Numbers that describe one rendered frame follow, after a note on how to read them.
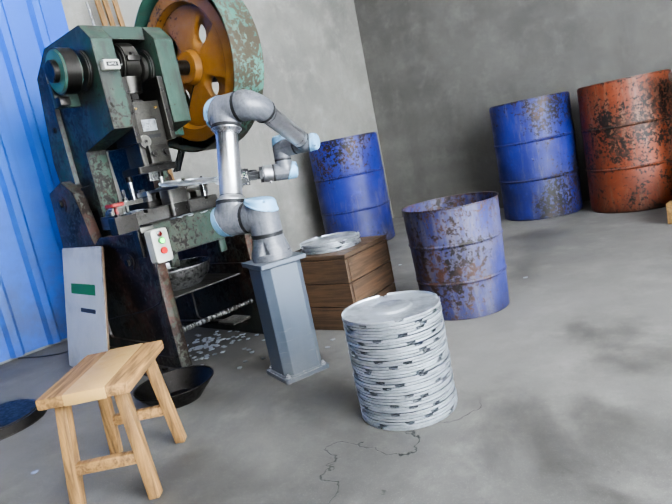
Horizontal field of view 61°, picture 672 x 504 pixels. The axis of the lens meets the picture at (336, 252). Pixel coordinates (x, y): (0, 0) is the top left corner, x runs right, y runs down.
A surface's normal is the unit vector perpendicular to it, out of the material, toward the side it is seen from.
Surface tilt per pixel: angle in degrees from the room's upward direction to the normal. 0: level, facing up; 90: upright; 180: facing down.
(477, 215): 92
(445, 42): 90
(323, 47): 90
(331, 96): 90
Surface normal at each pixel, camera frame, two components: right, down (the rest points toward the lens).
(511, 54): -0.65, 0.26
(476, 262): 0.22, 0.17
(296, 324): 0.52, 0.04
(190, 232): 0.73, -0.03
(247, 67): 0.76, 0.20
